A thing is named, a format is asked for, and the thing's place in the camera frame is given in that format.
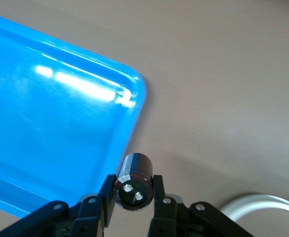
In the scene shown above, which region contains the blue plastic tray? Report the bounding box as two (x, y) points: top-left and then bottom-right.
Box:
(0, 11), (147, 219)

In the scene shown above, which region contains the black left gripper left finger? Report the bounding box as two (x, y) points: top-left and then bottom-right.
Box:
(0, 173), (117, 237)

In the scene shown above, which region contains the large white arc clamp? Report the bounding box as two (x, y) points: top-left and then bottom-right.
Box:
(219, 193), (289, 223)

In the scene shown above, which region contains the black cylindrical capacitor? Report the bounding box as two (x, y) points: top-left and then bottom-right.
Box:
(112, 152), (155, 211)

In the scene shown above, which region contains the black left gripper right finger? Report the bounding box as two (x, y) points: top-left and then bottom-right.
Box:
(146, 174), (254, 237)

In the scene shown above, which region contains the brown table mat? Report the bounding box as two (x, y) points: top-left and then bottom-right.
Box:
(0, 0), (289, 237)

